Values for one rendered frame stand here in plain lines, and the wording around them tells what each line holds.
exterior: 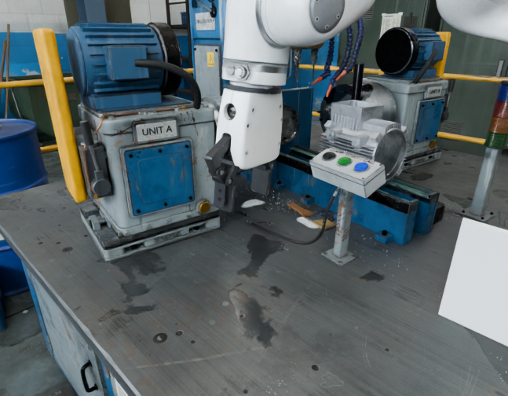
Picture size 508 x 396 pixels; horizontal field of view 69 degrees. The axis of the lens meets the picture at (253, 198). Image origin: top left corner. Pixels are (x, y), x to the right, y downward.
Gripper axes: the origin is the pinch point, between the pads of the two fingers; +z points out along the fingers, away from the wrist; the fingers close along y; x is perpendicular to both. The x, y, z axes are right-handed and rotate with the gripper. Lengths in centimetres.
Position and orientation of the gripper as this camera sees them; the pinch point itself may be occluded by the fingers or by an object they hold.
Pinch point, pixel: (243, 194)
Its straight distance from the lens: 54.4
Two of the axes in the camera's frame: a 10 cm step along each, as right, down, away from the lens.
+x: -8.2, -2.9, 4.9
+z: -1.0, 9.2, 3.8
